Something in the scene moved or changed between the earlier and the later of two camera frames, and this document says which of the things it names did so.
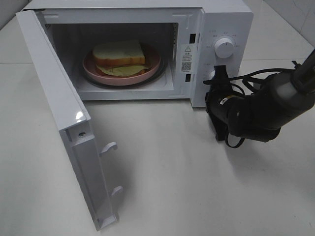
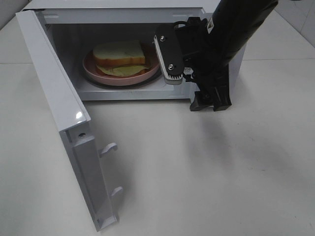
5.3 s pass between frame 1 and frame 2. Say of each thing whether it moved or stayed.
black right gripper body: moved
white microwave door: stayed
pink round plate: stayed
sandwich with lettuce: stayed
